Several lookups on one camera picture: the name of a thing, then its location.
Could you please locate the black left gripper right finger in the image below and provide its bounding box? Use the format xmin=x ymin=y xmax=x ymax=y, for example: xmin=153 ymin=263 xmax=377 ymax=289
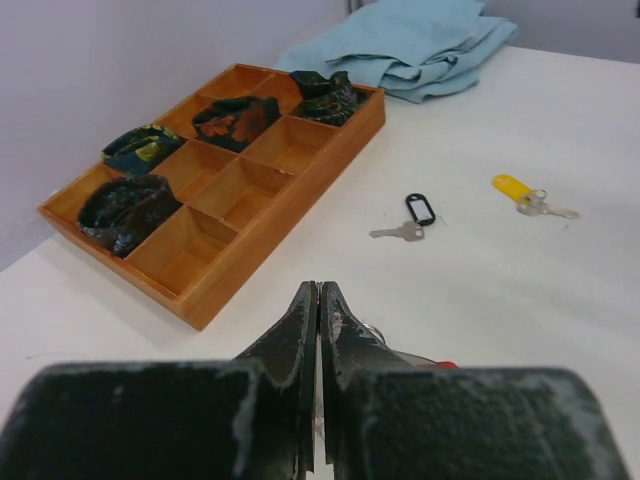
xmin=319 ymin=282 xmax=629 ymax=479

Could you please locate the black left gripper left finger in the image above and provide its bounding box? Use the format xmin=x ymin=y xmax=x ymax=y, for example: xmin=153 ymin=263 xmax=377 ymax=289
xmin=1 ymin=282 xmax=319 ymax=479

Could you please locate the metal key organizer red handle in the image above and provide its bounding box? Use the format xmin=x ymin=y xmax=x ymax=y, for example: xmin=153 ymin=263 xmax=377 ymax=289
xmin=364 ymin=323 xmax=459 ymax=369

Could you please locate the black hook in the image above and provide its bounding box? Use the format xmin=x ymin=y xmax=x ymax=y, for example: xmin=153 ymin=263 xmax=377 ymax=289
xmin=368 ymin=192 xmax=442 ymax=244

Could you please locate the wooden compartment tray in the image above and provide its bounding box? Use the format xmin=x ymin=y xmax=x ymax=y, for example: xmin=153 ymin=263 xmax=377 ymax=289
xmin=40 ymin=64 xmax=385 ymax=330

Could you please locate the dark rolled cloth grey pattern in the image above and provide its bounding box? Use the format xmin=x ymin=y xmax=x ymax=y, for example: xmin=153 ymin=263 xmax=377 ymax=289
xmin=77 ymin=174 xmax=182 ymax=258

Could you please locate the dark rolled cloth yellow pattern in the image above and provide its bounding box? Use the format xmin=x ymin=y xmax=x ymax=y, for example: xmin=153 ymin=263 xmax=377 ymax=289
xmin=101 ymin=124 xmax=186 ymax=175

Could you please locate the dark rolled cloth orange pattern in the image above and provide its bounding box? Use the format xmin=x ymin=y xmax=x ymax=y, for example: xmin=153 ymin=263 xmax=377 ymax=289
xmin=191 ymin=96 xmax=281 ymax=153

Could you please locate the dark rolled cloth green pattern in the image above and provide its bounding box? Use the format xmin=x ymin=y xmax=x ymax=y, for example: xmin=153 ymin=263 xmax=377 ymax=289
xmin=289 ymin=70 xmax=367 ymax=127

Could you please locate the light blue cloth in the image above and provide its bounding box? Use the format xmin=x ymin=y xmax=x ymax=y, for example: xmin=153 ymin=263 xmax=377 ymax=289
xmin=275 ymin=1 xmax=519 ymax=104

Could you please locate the aluminium frame post right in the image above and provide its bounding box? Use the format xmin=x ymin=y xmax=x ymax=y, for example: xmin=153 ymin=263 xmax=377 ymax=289
xmin=346 ymin=0 xmax=366 ymax=14

